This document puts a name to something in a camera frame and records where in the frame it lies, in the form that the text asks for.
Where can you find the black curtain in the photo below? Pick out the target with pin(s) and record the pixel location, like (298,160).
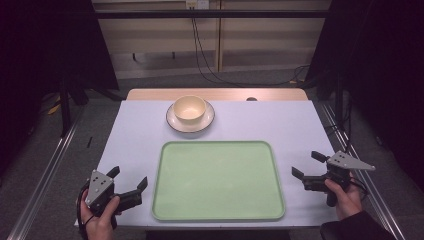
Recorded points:
(50,50)
(383,66)

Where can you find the wooden post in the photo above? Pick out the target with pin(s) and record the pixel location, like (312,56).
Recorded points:
(218,36)

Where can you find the person's right hand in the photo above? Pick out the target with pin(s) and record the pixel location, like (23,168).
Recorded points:
(346,200)

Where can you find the light green tray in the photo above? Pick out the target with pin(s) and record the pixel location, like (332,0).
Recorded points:
(218,181)

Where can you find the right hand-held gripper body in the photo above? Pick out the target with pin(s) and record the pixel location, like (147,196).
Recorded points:
(346,162)

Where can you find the aluminium floor rail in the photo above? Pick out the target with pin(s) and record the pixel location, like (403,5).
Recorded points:
(43,180)
(373,186)

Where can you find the cream bowl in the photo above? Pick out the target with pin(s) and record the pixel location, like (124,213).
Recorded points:
(189,108)

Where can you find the cream plate with dark rim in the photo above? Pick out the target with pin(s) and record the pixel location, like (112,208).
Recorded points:
(190,126)

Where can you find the wooden table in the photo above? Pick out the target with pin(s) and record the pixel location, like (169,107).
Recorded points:
(220,94)

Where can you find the person's left hand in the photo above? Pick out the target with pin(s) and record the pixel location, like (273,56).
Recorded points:
(100,223)

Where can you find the dark table grommet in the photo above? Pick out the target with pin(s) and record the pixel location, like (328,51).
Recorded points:
(251,99)

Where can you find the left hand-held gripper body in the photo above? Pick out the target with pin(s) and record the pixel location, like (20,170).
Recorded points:
(100,188)

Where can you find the black horizontal bar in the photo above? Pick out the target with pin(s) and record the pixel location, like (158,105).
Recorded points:
(210,14)

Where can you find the white wall socket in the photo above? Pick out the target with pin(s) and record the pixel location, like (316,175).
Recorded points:
(197,4)

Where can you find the black metal stand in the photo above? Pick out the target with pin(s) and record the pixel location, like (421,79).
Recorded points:
(339,100)
(65,106)

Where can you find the white table mat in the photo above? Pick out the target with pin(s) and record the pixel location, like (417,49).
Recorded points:
(133,133)

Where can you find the small black stick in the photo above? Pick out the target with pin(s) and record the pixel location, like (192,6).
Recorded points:
(89,142)

